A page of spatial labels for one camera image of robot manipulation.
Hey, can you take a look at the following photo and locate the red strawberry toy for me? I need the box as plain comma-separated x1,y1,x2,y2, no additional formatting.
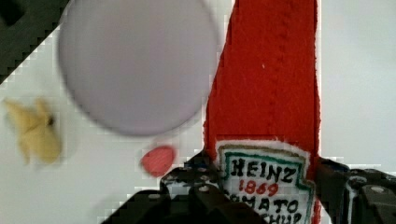
141,146,176,177

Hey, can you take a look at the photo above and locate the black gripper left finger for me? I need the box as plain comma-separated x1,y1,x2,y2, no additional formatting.
101,151,265,224

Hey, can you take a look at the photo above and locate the round grey plate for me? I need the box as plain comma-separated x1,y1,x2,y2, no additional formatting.
58,0,219,136

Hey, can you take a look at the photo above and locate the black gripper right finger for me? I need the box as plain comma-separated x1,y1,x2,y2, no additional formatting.
316,157,396,224

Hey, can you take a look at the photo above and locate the red felt ketchup bottle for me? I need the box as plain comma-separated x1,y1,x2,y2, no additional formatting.
204,0,320,224

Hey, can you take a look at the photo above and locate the yellow peeled banana toy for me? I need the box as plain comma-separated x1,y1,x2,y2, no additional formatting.
4,98,62,164

